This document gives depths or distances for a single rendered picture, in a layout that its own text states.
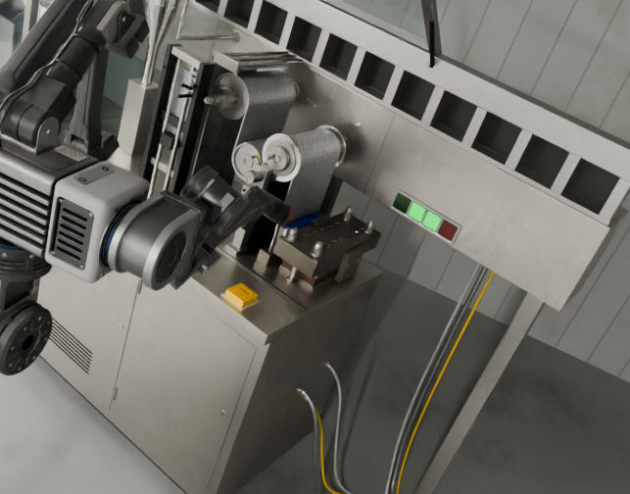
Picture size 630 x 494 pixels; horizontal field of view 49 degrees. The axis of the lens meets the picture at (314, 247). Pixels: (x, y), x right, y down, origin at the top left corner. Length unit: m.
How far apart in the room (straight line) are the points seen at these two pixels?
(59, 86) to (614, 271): 3.56
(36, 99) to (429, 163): 1.38
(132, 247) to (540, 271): 1.40
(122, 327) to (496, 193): 1.31
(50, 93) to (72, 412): 1.86
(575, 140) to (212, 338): 1.21
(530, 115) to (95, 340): 1.64
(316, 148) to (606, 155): 0.84
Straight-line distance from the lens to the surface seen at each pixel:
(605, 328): 4.45
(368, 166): 2.35
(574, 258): 2.15
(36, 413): 2.86
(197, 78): 2.15
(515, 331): 2.46
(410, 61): 2.26
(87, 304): 2.57
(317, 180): 2.27
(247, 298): 2.02
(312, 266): 2.11
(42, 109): 1.18
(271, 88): 2.29
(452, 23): 3.98
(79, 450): 2.75
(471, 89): 2.17
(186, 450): 2.45
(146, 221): 1.11
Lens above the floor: 2.06
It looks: 28 degrees down
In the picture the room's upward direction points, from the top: 20 degrees clockwise
